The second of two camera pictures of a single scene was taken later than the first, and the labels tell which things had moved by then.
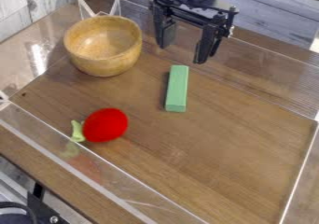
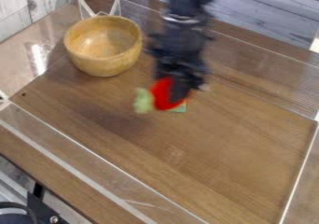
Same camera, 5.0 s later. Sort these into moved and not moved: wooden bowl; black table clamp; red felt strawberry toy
Moved: red felt strawberry toy
Not moved: black table clamp; wooden bowl
